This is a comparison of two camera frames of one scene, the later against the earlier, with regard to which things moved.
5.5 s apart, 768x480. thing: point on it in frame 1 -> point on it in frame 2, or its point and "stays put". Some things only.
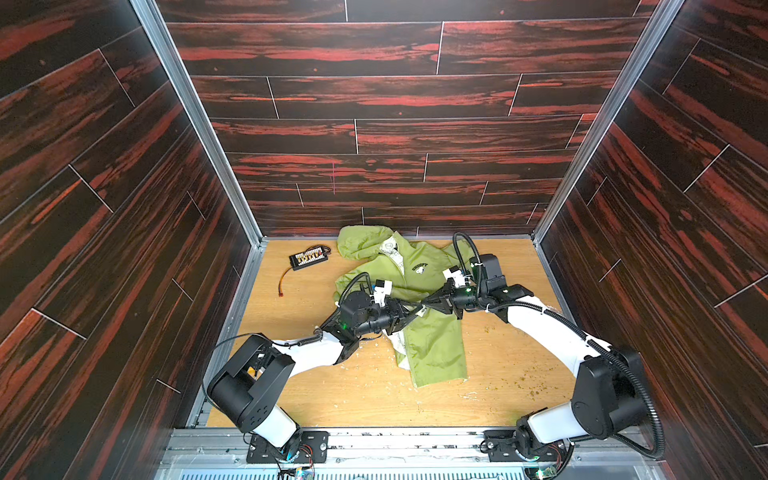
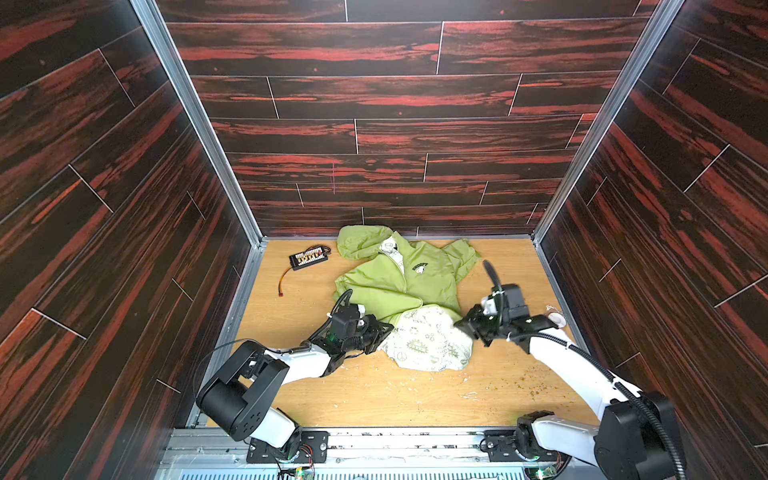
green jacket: [430, 345] stays put
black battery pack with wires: [313, 255] stays put
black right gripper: [447, 299] -> [480, 324]
